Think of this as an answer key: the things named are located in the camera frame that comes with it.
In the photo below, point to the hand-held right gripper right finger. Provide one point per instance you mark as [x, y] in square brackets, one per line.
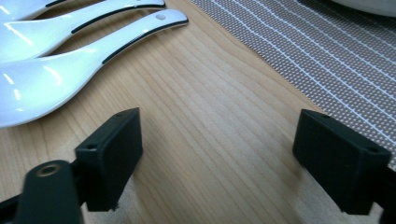
[339, 168]

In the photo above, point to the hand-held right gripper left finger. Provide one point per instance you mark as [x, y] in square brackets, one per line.
[109, 165]

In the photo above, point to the white ceramic soup spoon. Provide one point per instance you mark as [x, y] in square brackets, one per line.
[40, 84]
[18, 7]
[46, 31]

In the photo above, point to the grey woven striped placemat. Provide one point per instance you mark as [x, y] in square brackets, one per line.
[314, 49]

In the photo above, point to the white dish rim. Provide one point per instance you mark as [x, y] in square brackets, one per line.
[367, 6]

